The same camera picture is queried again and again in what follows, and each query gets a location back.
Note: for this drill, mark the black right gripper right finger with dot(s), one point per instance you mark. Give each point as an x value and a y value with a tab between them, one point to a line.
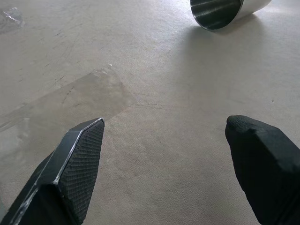
264	164

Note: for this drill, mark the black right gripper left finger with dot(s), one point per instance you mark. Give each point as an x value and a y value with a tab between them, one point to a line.
75	168

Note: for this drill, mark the clear tape strip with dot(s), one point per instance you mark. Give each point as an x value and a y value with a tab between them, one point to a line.
65	98

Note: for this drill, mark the stainless steel cup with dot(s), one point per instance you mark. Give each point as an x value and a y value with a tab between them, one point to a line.
218	12

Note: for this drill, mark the crumpled clear tape piece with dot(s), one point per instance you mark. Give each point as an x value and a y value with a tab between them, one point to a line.
11	17

